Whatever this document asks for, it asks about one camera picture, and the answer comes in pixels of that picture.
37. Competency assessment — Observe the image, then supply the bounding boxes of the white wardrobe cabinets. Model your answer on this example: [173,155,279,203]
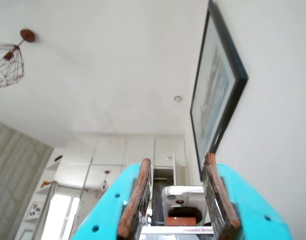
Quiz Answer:
[52,132,187,240]

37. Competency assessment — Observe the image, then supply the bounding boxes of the white coffee machine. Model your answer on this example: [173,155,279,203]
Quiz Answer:
[161,185,209,226]

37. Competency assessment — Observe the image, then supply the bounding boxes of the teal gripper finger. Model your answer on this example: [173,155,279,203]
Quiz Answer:
[201,151,295,240]
[72,157,153,240]

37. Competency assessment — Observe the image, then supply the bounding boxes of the copper wire cage pendant lamp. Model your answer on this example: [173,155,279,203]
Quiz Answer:
[0,28,36,88]

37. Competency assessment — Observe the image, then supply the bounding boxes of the bright window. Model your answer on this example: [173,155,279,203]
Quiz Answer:
[46,193,81,240]

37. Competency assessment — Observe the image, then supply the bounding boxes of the small hanging pendant lamp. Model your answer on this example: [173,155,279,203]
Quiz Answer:
[100,170,111,191]

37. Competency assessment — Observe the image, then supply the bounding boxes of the black framed wall picture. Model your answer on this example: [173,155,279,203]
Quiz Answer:
[189,0,249,182]

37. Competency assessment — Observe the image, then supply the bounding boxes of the orange rectangular block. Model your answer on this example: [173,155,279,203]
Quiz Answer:
[166,216,196,226]

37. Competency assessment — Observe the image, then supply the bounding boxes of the white Alessandro Baricco book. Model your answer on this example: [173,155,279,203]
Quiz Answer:
[140,225,215,236]

